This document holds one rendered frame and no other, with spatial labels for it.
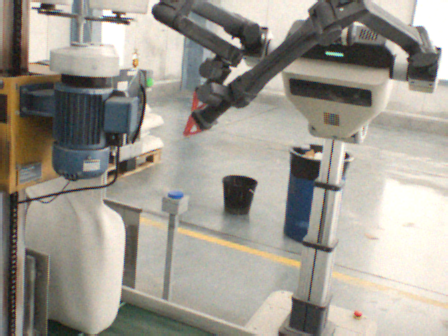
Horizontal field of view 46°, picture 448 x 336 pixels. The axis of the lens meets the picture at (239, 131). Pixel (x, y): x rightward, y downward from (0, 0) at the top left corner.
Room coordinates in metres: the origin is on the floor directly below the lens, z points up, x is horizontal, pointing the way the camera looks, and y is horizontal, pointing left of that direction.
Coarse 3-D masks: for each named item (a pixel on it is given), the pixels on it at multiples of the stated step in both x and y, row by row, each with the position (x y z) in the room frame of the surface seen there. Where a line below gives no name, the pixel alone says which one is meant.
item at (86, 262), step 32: (32, 192) 1.85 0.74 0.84; (96, 192) 1.77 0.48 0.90; (32, 224) 1.80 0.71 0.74; (64, 224) 1.74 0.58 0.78; (96, 224) 1.71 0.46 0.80; (64, 256) 1.73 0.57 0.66; (96, 256) 1.70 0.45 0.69; (64, 288) 1.72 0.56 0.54; (96, 288) 1.69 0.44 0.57; (64, 320) 1.73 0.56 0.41; (96, 320) 1.69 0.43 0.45
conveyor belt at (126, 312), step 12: (120, 300) 1.95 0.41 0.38; (120, 312) 1.87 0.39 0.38; (132, 312) 1.88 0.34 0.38; (144, 312) 1.89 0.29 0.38; (48, 324) 1.74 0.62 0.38; (60, 324) 1.75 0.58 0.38; (120, 324) 1.79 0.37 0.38; (132, 324) 1.80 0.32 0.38; (144, 324) 1.81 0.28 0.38; (156, 324) 1.82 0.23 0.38; (168, 324) 1.82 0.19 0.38; (180, 324) 1.83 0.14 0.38
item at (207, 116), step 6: (204, 108) 1.66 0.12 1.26; (210, 108) 1.64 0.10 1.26; (192, 114) 1.64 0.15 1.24; (198, 114) 1.65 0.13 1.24; (204, 114) 1.65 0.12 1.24; (210, 114) 1.64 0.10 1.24; (216, 114) 1.64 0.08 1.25; (204, 120) 1.65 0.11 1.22; (210, 120) 1.65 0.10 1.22; (216, 120) 1.71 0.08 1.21; (204, 126) 1.62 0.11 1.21
